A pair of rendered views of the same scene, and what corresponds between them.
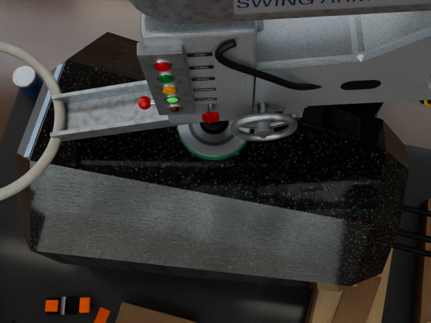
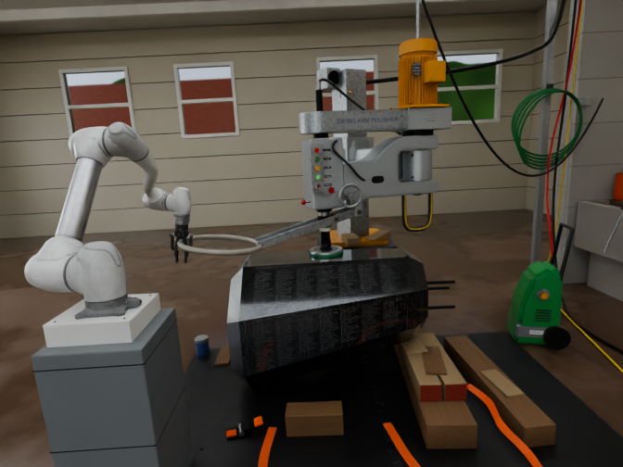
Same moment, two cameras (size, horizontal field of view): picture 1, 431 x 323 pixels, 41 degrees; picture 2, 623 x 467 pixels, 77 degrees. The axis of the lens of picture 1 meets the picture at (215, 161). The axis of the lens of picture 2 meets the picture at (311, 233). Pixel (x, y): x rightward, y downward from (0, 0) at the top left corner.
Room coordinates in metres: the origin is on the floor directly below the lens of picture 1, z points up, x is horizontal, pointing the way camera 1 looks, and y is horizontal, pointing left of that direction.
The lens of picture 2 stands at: (-1.65, 0.95, 1.46)
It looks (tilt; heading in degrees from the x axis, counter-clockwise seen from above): 12 degrees down; 339
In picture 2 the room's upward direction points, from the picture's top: 3 degrees counter-clockwise
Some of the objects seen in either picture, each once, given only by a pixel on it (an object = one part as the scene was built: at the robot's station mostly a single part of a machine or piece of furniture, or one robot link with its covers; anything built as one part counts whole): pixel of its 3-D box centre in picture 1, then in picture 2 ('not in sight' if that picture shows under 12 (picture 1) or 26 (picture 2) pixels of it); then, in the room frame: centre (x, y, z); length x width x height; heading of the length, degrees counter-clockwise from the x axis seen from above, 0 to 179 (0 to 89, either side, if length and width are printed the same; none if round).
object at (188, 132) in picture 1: (214, 122); (325, 249); (0.60, -0.01, 0.84); 0.21 x 0.21 x 0.01
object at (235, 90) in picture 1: (242, 39); (335, 174); (0.59, -0.09, 1.32); 0.36 x 0.22 x 0.45; 84
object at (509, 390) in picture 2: not in sight; (501, 383); (-0.17, -0.72, 0.13); 0.25 x 0.10 x 0.01; 168
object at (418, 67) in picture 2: not in sight; (418, 76); (0.52, -0.67, 1.90); 0.31 x 0.28 x 0.40; 174
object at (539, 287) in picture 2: not in sight; (539, 283); (0.30, -1.57, 0.43); 0.35 x 0.35 x 0.87; 54
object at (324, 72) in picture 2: not in sight; (328, 79); (1.23, -0.37, 2.00); 0.20 x 0.18 x 0.15; 159
